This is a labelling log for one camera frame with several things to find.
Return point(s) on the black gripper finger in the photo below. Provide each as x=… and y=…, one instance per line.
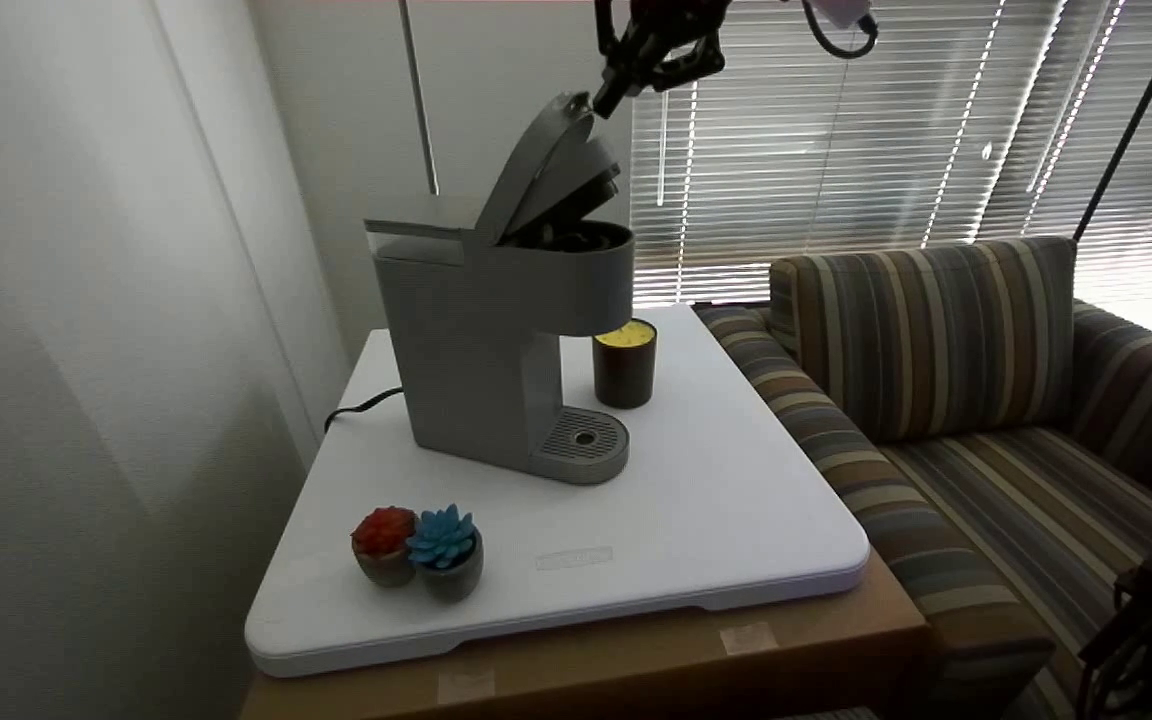
x=617, y=82
x=694, y=64

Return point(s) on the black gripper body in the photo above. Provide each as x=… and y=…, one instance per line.
x=659, y=28

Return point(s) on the dark candle jar yellow wax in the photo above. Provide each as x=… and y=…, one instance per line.
x=626, y=366

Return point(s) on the grey coffeemaker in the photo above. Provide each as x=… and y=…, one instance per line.
x=478, y=313

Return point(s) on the black camera stand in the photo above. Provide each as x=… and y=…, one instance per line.
x=1113, y=160

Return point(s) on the brown wooden table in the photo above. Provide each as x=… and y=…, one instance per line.
x=857, y=650

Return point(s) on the white window blinds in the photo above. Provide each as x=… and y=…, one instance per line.
x=963, y=120

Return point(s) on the blue succulent in pot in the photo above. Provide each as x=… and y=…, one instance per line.
x=444, y=555

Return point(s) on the red succulent in pot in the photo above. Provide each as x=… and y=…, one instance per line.
x=382, y=544

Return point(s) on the striped sofa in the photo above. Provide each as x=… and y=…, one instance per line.
x=995, y=438

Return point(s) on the white table board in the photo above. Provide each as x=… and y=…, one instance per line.
x=712, y=509

